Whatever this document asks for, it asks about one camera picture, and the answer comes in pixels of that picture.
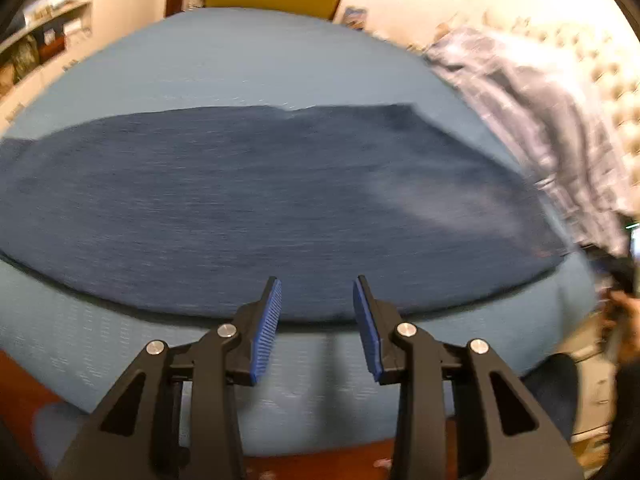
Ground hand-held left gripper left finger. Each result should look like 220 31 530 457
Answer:
52 276 283 480

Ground pale blue plaid blanket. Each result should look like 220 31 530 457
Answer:
424 25 637 257

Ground light blue quilted mat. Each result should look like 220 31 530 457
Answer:
0 7 601 460

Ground cream cabinet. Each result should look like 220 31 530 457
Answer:
557 310 623 443

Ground dark blue pants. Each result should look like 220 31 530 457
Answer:
0 102 572 324

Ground person's right hand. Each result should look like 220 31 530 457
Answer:
602 290 640 367

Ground person's leg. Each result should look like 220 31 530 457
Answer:
519 354 581 442

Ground small wall picture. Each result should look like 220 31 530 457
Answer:
342 6 369 29

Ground wall shelf with items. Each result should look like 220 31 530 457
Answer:
0 0 97 128

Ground cream tufted headboard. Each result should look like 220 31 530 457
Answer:
495 14 640 161

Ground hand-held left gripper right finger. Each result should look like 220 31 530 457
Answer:
352 275 586 480

